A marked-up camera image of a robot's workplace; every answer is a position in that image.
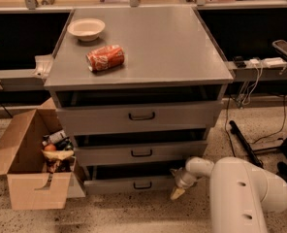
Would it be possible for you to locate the grey drawer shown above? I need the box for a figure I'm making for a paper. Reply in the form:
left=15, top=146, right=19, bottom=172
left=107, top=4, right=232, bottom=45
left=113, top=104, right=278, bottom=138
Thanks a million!
left=84, top=176, right=175, bottom=195
left=56, top=101, right=222, bottom=136
left=75, top=140, right=207, bottom=166

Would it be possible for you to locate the black tablet device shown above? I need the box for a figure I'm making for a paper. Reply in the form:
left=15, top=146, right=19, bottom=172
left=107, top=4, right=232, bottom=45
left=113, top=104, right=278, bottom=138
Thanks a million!
left=272, top=40, right=287, bottom=56

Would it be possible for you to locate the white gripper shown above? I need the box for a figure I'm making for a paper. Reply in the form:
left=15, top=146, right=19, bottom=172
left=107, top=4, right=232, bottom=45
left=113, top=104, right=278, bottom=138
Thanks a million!
left=170, top=168, right=198, bottom=200

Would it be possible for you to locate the yellow bag in box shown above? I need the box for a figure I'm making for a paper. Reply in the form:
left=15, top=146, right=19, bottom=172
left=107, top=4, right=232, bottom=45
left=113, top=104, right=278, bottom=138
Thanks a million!
left=43, top=150, right=74, bottom=160

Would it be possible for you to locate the white bowl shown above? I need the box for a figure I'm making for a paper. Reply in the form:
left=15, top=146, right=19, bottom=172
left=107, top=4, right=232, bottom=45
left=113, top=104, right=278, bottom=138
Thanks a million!
left=67, top=18, right=106, bottom=42

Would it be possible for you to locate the grey drawer cabinet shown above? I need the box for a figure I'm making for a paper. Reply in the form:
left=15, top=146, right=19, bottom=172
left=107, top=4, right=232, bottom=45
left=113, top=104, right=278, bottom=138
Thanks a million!
left=45, top=7, right=233, bottom=186

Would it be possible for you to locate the white power strip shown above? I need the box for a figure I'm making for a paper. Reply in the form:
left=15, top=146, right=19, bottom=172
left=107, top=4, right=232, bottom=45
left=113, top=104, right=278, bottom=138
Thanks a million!
left=247, top=57, right=287, bottom=68

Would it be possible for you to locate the grey bottom drawer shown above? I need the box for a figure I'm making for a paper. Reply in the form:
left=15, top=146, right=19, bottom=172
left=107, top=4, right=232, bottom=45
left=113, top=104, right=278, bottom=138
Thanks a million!
left=84, top=176, right=175, bottom=195

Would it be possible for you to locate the white bottle in box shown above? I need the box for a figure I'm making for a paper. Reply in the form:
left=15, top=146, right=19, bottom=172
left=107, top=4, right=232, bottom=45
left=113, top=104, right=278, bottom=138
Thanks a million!
left=42, top=130, right=66, bottom=147

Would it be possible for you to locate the grey top drawer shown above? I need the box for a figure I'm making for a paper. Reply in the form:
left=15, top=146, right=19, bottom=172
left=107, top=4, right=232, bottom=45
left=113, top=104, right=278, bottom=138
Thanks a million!
left=56, top=101, right=222, bottom=136

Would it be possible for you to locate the black stand base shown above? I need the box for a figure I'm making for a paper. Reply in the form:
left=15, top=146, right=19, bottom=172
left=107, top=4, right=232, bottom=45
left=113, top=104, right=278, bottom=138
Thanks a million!
left=229, top=120, right=280, bottom=168

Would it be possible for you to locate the orange fruit in box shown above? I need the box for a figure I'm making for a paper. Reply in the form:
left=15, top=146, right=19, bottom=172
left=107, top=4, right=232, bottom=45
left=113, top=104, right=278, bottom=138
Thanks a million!
left=44, top=144, right=56, bottom=151

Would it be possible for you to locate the black floor cable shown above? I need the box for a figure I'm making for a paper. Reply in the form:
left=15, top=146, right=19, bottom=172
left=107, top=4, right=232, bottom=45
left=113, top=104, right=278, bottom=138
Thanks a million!
left=223, top=95, right=287, bottom=158

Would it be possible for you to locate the grey middle drawer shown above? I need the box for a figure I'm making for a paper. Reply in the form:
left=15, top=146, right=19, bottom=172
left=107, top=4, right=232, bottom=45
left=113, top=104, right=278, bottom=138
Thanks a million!
left=75, top=140, right=207, bottom=166

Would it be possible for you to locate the crushed red soda can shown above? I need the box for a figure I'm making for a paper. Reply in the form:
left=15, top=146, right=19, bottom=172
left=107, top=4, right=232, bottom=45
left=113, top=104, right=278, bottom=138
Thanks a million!
left=86, top=45, right=125, bottom=73

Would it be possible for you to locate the brown cardboard box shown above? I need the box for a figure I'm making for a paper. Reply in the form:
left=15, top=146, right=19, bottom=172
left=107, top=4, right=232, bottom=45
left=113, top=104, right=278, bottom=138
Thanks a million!
left=0, top=99, right=85, bottom=210

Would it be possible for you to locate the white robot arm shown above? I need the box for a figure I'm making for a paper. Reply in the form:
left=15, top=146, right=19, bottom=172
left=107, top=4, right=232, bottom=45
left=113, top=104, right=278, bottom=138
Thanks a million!
left=171, top=157, right=287, bottom=233

